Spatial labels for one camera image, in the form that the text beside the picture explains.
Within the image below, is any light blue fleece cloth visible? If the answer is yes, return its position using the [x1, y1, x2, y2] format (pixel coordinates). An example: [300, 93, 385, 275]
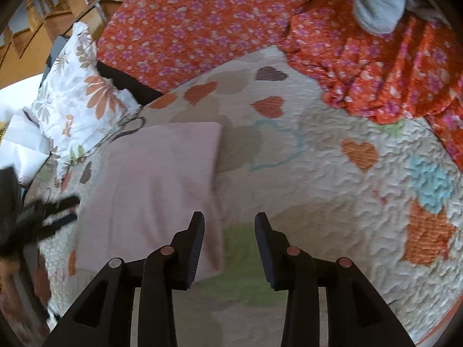
[342, 0, 409, 34]

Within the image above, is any orange floral blanket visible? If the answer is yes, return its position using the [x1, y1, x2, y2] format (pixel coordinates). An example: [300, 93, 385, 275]
[97, 0, 463, 174]

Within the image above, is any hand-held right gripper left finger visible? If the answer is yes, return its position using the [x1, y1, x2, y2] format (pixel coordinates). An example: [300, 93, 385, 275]
[43, 211, 205, 347]

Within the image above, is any heart-patterned quilted bedspread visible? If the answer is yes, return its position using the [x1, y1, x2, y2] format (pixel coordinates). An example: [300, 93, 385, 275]
[22, 45, 463, 347]

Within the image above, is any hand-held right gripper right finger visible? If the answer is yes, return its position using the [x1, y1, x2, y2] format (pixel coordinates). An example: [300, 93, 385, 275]
[255, 213, 416, 347]

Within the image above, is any white floral pillow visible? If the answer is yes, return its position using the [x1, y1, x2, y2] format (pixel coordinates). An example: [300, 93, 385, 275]
[31, 22, 142, 174]

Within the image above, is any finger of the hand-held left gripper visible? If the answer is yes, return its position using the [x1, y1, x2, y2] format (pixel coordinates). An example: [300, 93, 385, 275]
[36, 196, 81, 241]

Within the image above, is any pink small cloth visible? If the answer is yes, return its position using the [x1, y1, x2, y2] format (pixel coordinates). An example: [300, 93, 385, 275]
[76, 122, 224, 275]

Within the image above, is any wooden stair railing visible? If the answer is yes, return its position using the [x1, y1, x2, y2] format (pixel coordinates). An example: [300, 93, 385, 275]
[0, 0, 145, 89]

